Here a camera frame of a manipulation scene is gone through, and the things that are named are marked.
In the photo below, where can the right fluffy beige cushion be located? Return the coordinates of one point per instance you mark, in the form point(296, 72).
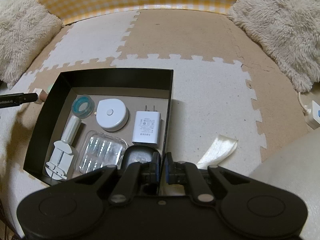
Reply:
point(287, 31)

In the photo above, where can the clear teal tape roll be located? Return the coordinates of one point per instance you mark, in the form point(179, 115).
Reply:
point(83, 106)

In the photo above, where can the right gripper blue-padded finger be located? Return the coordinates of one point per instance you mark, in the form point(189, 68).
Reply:
point(172, 173)
point(155, 170)

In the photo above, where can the left fluffy beige cushion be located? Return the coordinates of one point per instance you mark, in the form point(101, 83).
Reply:
point(26, 28)

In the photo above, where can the cream leather seat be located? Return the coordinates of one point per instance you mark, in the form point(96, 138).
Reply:
point(295, 168)

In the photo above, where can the translucent plastic strip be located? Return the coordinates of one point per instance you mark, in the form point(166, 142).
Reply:
point(220, 149)

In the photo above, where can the clear plastic compartment case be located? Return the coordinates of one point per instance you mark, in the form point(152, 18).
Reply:
point(98, 150)

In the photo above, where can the white power strip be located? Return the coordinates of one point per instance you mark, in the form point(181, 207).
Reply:
point(311, 112)

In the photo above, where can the white usb wall charger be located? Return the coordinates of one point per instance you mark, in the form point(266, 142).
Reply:
point(147, 127)

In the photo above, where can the black glossy oval case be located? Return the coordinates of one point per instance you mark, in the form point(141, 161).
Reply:
point(137, 153)

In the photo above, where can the white plastic tool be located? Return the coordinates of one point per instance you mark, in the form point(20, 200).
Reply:
point(62, 156)

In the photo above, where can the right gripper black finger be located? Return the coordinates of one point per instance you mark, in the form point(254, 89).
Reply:
point(13, 100)

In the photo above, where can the fluffy beige cushion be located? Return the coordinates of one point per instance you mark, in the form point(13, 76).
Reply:
point(287, 31)
point(26, 28)

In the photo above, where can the white round device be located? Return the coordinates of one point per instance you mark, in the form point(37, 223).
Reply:
point(112, 114)

